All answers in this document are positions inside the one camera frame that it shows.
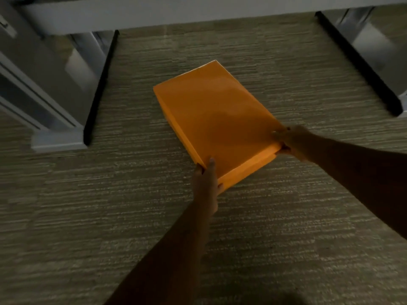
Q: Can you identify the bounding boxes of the white table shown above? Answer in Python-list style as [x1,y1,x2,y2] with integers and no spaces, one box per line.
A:
[13,0,407,36]

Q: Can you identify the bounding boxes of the person's right hand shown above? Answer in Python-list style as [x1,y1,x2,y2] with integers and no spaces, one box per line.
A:
[271,125,319,163]

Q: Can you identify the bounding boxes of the orange box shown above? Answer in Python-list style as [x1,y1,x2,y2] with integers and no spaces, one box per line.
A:
[153,60,286,195]

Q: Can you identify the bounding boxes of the white table leg black foot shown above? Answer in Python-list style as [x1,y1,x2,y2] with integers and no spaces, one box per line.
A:
[0,6,120,153]
[315,6,407,118]

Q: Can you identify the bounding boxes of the person's right forearm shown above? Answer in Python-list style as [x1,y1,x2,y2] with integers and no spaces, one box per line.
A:
[308,135,407,241]

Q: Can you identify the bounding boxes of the person's left forearm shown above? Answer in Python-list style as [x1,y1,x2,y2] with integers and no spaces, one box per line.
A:
[104,200,214,305]

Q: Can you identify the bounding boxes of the person's left hand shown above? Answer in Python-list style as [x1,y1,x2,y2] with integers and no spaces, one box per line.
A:
[191,158,224,216]

